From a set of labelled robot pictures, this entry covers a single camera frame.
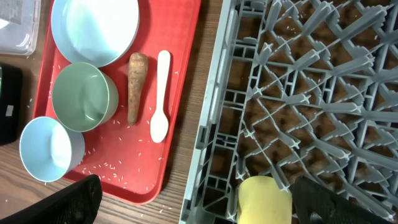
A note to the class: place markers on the green bowl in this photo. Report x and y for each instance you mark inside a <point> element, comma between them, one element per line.
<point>83,97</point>

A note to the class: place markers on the black tray bin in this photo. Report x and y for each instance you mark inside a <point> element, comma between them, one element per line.
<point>11,89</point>

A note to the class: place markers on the brown carrot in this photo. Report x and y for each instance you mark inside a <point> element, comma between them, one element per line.
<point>136,76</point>

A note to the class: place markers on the yellow cup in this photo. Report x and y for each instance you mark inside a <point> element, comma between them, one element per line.
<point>261,201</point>

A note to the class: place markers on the white plastic spoon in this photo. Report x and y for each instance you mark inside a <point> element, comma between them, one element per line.
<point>159,123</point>

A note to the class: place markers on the red plastic tray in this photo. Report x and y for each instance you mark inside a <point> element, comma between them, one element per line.
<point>131,166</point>

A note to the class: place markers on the light blue plate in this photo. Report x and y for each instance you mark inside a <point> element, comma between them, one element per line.
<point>94,31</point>

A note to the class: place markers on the clear plastic bin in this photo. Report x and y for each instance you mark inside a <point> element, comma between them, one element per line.
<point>20,21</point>

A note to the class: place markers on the grey dishwasher rack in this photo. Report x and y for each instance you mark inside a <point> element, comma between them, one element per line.
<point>298,88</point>

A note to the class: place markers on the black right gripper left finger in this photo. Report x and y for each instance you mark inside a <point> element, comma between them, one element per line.
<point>78,203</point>

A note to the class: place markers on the light blue bowl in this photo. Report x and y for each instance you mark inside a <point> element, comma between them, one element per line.
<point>48,150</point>

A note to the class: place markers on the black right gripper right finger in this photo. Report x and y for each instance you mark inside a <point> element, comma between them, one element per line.
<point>329,205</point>

